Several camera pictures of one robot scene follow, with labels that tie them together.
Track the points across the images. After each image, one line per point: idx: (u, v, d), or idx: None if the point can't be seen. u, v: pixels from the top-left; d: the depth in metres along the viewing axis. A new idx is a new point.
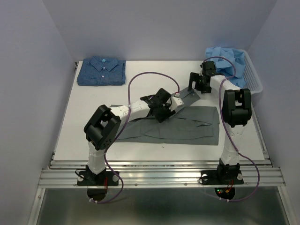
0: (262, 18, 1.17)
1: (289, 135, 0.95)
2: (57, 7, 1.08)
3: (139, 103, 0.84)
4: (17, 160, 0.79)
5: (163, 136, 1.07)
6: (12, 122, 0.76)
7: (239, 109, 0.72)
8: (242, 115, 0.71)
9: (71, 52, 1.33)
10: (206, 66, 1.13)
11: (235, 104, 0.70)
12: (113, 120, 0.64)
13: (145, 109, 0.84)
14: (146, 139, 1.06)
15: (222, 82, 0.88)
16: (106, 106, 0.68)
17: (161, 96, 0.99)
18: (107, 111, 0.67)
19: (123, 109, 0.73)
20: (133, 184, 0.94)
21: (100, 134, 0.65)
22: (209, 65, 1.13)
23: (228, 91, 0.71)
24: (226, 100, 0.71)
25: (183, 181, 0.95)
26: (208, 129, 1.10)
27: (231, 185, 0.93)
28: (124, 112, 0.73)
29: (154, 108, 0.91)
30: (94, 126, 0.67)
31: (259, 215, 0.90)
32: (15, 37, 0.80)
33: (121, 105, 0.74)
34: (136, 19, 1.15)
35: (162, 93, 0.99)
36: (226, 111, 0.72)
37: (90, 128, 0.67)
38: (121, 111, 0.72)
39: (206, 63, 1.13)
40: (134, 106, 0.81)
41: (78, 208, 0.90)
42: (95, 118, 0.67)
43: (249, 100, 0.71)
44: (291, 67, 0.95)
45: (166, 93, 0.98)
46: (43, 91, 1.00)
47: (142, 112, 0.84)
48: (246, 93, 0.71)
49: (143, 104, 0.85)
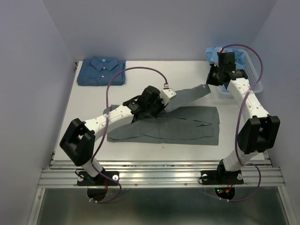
0: (262, 18, 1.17)
1: (289, 135, 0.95)
2: (57, 7, 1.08)
3: (120, 109, 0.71)
4: (17, 161, 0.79)
5: (163, 136, 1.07)
6: (12, 122, 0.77)
7: (262, 140, 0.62)
8: (263, 146, 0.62)
9: (71, 52, 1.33)
10: (224, 59, 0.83)
11: (256, 135, 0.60)
12: (85, 137, 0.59)
13: (127, 117, 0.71)
14: (146, 139, 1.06)
15: (246, 97, 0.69)
16: (79, 119, 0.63)
17: (146, 97, 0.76)
18: (80, 125, 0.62)
19: (100, 121, 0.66)
20: (133, 184, 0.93)
21: (75, 152, 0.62)
22: (228, 57, 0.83)
23: (252, 120, 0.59)
24: (247, 130, 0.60)
25: (183, 181, 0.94)
26: (208, 129, 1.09)
27: (231, 185, 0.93)
28: (101, 124, 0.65)
29: (140, 112, 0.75)
30: (69, 142, 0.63)
31: (259, 215, 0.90)
32: (15, 37, 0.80)
33: (99, 116, 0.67)
34: (137, 19, 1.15)
35: (147, 92, 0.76)
36: (244, 140, 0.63)
37: (66, 144, 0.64)
38: (96, 124, 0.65)
39: (226, 55, 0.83)
40: (114, 115, 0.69)
41: (78, 208, 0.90)
42: (69, 134, 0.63)
43: (275, 131, 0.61)
44: (291, 67, 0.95)
45: (152, 93, 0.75)
46: (43, 91, 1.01)
47: (123, 120, 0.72)
48: (275, 123, 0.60)
49: (125, 110, 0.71)
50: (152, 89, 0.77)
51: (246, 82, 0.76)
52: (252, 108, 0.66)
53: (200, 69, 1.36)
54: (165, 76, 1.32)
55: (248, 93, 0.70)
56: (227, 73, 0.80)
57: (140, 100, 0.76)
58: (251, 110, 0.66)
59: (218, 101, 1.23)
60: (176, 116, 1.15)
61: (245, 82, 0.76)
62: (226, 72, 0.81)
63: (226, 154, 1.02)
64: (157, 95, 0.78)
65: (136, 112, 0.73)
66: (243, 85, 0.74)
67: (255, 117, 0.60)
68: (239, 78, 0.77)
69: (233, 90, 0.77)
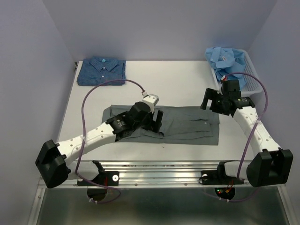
0: (262, 18, 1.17)
1: (289, 135, 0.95)
2: (57, 7, 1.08)
3: (101, 129, 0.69)
4: (17, 161, 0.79)
5: (163, 136, 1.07)
6: (12, 122, 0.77)
7: (273, 173, 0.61)
8: (274, 179, 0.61)
9: (71, 52, 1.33)
10: (228, 87, 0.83)
11: (267, 169, 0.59)
12: (56, 161, 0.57)
13: (108, 137, 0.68)
14: (146, 139, 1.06)
15: (254, 128, 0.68)
16: (52, 141, 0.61)
17: (134, 114, 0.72)
18: (54, 146, 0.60)
19: (75, 143, 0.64)
20: (133, 185, 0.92)
21: (47, 175, 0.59)
22: (232, 85, 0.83)
23: (264, 154, 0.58)
24: (257, 164, 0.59)
25: (183, 181, 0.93)
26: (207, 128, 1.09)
27: (231, 185, 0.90)
28: (76, 146, 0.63)
29: (126, 131, 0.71)
30: (42, 163, 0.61)
31: (259, 216, 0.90)
32: (15, 37, 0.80)
33: (75, 138, 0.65)
34: (136, 19, 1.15)
35: (135, 109, 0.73)
36: (255, 173, 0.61)
37: (40, 166, 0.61)
38: (71, 147, 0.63)
39: (229, 83, 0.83)
40: (93, 135, 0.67)
41: (78, 209, 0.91)
42: (42, 156, 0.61)
43: (288, 166, 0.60)
44: (291, 67, 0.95)
45: (140, 111, 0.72)
46: (43, 92, 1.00)
47: (105, 140, 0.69)
48: (288, 158, 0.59)
49: (106, 130, 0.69)
50: (141, 106, 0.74)
51: (253, 110, 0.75)
52: (262, 139, 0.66)
53: (200, 69, 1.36)
54: (165, 76, 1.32)
55: (256, 122, 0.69)
56: (232, 101, 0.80)
57: (129, 118, 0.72)
58: (260, 143, 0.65)
59: None
60: (175, 116, 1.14)
61: (253, 111, 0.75)
62: (231, 99, 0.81)
63: (226, 154, 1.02)
64: (146, 112, 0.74)
65: (120, 131, 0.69)
66: (250, 114, 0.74)
67: (266, 152, 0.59)
68: (245, 105, 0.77)
69: (240, 118, 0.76)
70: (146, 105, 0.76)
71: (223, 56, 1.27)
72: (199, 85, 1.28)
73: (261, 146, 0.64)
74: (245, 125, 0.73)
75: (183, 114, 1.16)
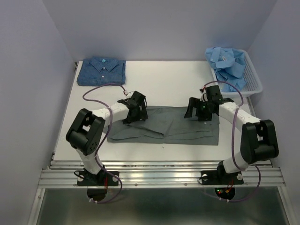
0: (262, 18, 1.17)
1: (289, 135, 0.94)
2: (57, 7, 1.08)
3: (116, 104, 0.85)
4: (17, 161, 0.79)
5: (163, 136, 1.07)
6: (12, 123, 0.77)
7: (264, 145, 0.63)
8: (267, 152, 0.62)
9: (71, 52, 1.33)
10: (210, 92, 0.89)
11: (256, 139, 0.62)
12: (97, 120, 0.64)
13: (124, 110, 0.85)
14: (146, 139, 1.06)
15: (236, 112, 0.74)
16: (86, 109, 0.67)
17: (136, 98, 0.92)
18: (88, 114, 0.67)
19: (104, 110, 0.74)
20: (133, 185, 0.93)
21: (84, 138, 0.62)
22: (214, 89, 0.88)
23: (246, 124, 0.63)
24: (247, 138, 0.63)
25: (183, 181, 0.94)
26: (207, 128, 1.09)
27: (231, 185, 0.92)
28: (106, 113, 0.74)
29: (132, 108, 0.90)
30: (77, 131, 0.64)
31: (259, 216, 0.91)
32: (15, 37, 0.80)
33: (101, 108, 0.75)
34: (136, 19, 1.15)
35: (137, 94, 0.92)
36: (248, 149, 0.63)
37: (74, 134, 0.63)
38: (101, 112, 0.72)
39: (211, 88, 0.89)
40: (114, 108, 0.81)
41: (78, 209, 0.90)
42: (78, 123, 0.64)
43: (273, 134, 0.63)
44: (291, 67, 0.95)
45: (140, 95, 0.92)
46: (44, 92, 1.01)
47: (120, 114, 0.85)
48: (269, 125, 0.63)
49: (121, 105, 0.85)
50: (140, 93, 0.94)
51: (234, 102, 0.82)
52: (244, 118, 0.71)
53: (200, 69, 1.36)
54: (165, 76, 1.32)
55: (236, 108, 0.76)
56: (215, 102, 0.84)
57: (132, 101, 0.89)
58: (243, 121, 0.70)
59: None
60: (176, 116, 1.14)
61: (234, 103, 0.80)
62: (213, 101, 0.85)
63: (226, 154, 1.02)
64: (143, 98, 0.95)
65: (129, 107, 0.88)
66: (231, 105, 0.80)
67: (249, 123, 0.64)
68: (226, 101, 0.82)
69: (224, 112, 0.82)
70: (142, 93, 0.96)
71: (223, 57, 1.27)
72: (199, 86, 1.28)
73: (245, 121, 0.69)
74: (229, 116, 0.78)
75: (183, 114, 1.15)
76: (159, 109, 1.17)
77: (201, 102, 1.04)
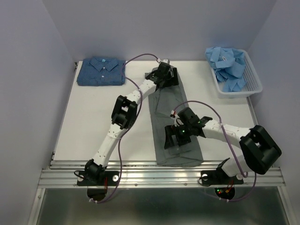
0: (262, 18, 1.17)
1: (289, 135, 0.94)
2: (57, 7, 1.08)
3: (146, 84, 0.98)
4: (17, 161, 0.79)
5: (157, 112, 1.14)
6: (12, 122, 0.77)
7: (265, 152, 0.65)
8: (272, 156, 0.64)
9: (71, 52, 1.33)
10: (185, 116, 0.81)
11: (258, 151, 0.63)
12: (131, 105, 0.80)
13: (152, 88, 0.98)
14: (153, 102, 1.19)
15: (223, 130, 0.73)
16: (122, 96, 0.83)
17: (162, 70, 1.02)
18: (124, 99, 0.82)
19: (136, 93, 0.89)
20: (133, 185, 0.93)
21: (124, 118, 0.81)
22: (189, 112, 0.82)
23: (244, 141, 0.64)
24: (250, 153, 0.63)
25: (183, 181, 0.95)
26: (190, 147, 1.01)
27: (231, 185, 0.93)
28: (137, 95, 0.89)
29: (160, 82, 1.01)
30: (118, 113, 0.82)
31: (259, 215, 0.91)
32: (14, 37, 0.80)
33: (133, 91, 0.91)
34: (136, 19, 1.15)
35: (162, 66, 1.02)
36: (256, 164, 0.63)
37: (116, 115, 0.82)
38: (134, 96, 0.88)
39: (185, 113, 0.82)
40: (143, 88, 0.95)
41: (78, 209, 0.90)
42: (117, 108, 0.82)
43: (268, 137, 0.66)
44: (291, 67, 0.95)
45: (166, 66, 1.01)
46: (44, 91, 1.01)
47: (150, 90, 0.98)
48: (261, 131, 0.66)
49: (149, 82, 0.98)
50: (165, 63, 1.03)
51: (214, 120, 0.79)
52: (235, 132, 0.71)
53: (200, 69, 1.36)
54: None
55: (221, 125, 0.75)
56: (197, 127, 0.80)
57: (160, 74, 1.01)
58: (236, 136, 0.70)
59: (218, 101, 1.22)
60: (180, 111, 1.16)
61: (214, 120, 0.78)
62: (195, 125, 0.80)
63: (226, 153, 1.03)
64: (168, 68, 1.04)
65: (157, 82, 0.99)
66: (213, 123, 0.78)
67: (245, 138, 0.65)
68: (206, 123, 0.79)
69: (209, 133, 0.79)
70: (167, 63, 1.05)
71: (223, 57, 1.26)
72: (199, 85, 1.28)
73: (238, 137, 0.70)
74: (217, 134, 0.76)
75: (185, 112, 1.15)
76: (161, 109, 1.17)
77: (176, 127, 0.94)
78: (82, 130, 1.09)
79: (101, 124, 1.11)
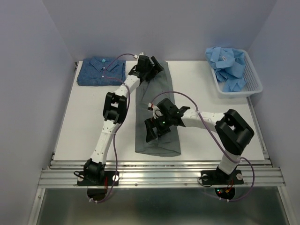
0: (262, 18, 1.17)
1: (289, 135, 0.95)
2: (57, 7, 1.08)
3: (130, 78, 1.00)
4: (17, 161, 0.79)
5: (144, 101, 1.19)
6: (12, 122, 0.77)
7: (240, 133, 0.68)
8: (246, 136, 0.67)
9: (71, 52, 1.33)
10: (164, 107, 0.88)
11: (233, 132, 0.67)
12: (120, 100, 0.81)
13: (137, 81, 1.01)
14: (139, 93, 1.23)
15: (201, 116, 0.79)
16: (110, 92, 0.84)
17: (142, 63, 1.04)
18: (113, 95, 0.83)
19: (123, 89, 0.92)
20: (133, 184, 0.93)
21: (116, 114, 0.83)
22: (168, 103, 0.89)
23: (219, 124, 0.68)
24: (225, 135, 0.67)
25: (183, 181, 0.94)
26: (168, 139, 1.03)
27: (231, 185, 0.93)
28: (124, 91, 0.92)
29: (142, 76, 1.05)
30: (109, 110, 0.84)
31: (259, 215, 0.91)
32: (15, 37, 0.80)
33: (120, 86, 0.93)
34: (137, 19, 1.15)
35: (141, 59, 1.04)
36: (232, 145, 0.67)
37: (108, 111, 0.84)
38: (122, 91, 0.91)
39: (164, 103, 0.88)
40: (128, 82, 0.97)
41: (78, 209, 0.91)
42: (107, 104, 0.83)
43: (241, 119, 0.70)
44: (291, 67, 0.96)
45: (145, 59, 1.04)
46: (44, 91, 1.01)
47: (135, 84, 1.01)
48: (234, 114, 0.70)
49: (133, 77, 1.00)
50: (144, 56, 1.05)
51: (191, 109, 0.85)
52: (210, 118, 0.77)
53: (200, 69, 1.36)
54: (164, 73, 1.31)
55: (198, 113, 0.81)
56: (176, 116, 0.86)
57: (141, 68, 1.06)
58: (212, 121, 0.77)
59: (218, 101, 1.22)
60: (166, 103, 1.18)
61: (191, 109, 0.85)
62: (175, 116, 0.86)
63: None
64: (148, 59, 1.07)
65: (139, 76, 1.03)
66: (191, 112, 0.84)
67: (220, 122, 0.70)
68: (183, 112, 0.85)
69: (188, 122, 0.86)
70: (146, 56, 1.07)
71: (223, 56, 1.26)
72: (199, 86, 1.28)
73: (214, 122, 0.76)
74: (196, 122, 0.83)
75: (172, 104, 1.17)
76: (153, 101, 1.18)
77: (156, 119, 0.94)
78: (82, 130, 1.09)
79: (101, 124, 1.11)
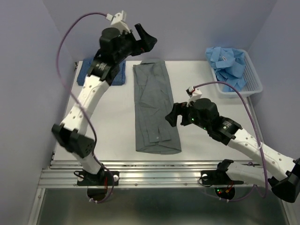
0: (262, 18, 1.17)
1: (289, 135, 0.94)
2: (57, 7, 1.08)
3: (88, 84, 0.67)
4: (17, 161, 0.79)
5: (142, 100, 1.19)
6: (12, 122, 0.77)
7: None
8: None
9: (71, 52, 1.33)
10: (207, 115, 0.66)
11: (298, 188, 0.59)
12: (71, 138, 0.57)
13: (100, 89, 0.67)
14: (137, 91, 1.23)
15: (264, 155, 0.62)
16: (55, 125, 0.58)
17: (107, 48, 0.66)
18: (62, 129, 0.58)
19: (76, 114, 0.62)
20: (133, 184, 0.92)
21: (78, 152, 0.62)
22: (213, 112, 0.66)
23: (290, 180, 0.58)
24: (292, 191, 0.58)
25: (183, 181, 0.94)
26: (168, 136, 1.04)
27: (231, 185, 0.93)
28: (78, 116, 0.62)
29: (111, 68, 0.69)
30: (65, 145, 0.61)
31: (259, 215, 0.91)
32: (15, 37, 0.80)
33: (71, 108, 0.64)
34: (137, 19, 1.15)
35: (104, 43, 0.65)
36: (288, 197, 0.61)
37: (68, 149, 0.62)
38: (74, 118, 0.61)
39: (209, 113, 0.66)
40: (85, 97, 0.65)
41: (78, 209, 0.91)
42: (60, 140, 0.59)
43: None
44: (291, 67, 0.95)
45: (109, 42, 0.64)
46: (44, 91, 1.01)
47: (98, 93, 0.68)
48: None
49: (93, 82, 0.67)
50: (107, 35, 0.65)
51: (243, 131, 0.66)
52: (276, 161, 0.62)
53: (200, 69, 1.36)
54: (164, 73, 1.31)
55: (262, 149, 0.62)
56: (220, 131, 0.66)
57: (107, 55, 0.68)
58: (278, 167, 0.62)
59: (218, 101, 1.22)
60: (164, 103, 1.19)
61: (244, 132, 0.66)
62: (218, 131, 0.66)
63: (225, 153, 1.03)
64: (116, 38, 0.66)
65: (105, 71, 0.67)
66: (245, 138, 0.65)
67: (289, 175, 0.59)
68: (232, 131, 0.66)
69: (235, 145, 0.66)
70: (114, 30, 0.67)
71: (223, 56, 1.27)
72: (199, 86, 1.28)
73: (283, 170, 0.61)
74: (250, 152, 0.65)
75: (169, 103, 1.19)
76: (151, 100, 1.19)
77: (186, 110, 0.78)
78: None
79: (101, 125, 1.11)
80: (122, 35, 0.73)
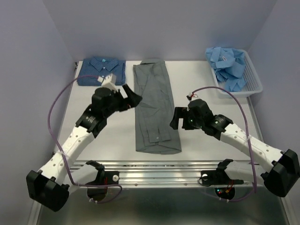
0: (262, 18, 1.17)
1: (289, 135, 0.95)
2: (57, 7, 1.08)
3: (75, 133, 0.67)
4: (17, 161, 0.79)
5: (142, 100, 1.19)
6: (12, 123, 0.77)
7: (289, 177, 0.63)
8: (293, 181, 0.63)
9: (71, 52, 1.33)
10: (199, 112, 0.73)
11: (287, 178, 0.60)
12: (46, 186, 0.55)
13: (85, 140, 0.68)
14: (138, 91, 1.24)
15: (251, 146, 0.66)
16: (33, 171, 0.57)
17: (97, 104, 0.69)
18: (38, 176, 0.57)
19: (57, 161, 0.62)
20: (133, 184, 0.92)
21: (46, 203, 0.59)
22: (204, 108, 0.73)
23: (275, 168, 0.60)
24: (278, 179, 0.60)
25: (183, 181, 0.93)
26: (168, 137, 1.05)
27: (232, 185, 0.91)
28: (59, 164, 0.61)
29: (99, 123, 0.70)
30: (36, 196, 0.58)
31: (259, 215, 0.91)
32: (14, 36, 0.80)
33: (53, 156, 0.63)
34: (136, 19, 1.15)
35: (96, 100, 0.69)
36: (278, 188, 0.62)
37: (36, 199, 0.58)
38: (54, 167, 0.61)
39: (200, 109, 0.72)
40: (70, 146, 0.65)
41: (78, 209, 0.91)
42: (31, 190, 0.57)
43: (296, 163, 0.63)
44: (291, 66, 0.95)
45: (101, 98, 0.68)
46: (44, 91, 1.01)
47: (83, 144, 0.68)
48: (294, 158, 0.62)
49: (79, 131, 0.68)
50: (101, 93, 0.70)
51: (236, 126, 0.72)
52: (264, 153, 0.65)
53: (200, 69, 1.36)
54: (164, 72, 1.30)
55: (249, 140, 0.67)
56: (212, 126, 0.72)
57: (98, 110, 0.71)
58: (265, 157, 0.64)
59: (218, 101, 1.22)
60: (164, 103, 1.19)
61: (236, 126, 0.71)
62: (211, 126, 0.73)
63: (225, 154, 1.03)
64: (108, 96, 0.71)
65: (93, 126, 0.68)
66: (235, 131, 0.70)
67: (275, 164, 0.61)
68: (223, 125, 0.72)
69: (226, 139, 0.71)
70: (107, 90, 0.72)
71: (223, 56, 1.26)
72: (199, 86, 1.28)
73: (269, 160, 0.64)
74: (239, 145, 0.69)
75: (169, 103, 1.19)
76: (151, 100, 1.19)
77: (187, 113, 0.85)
78: None
79: None
80: (114, 93, 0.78)
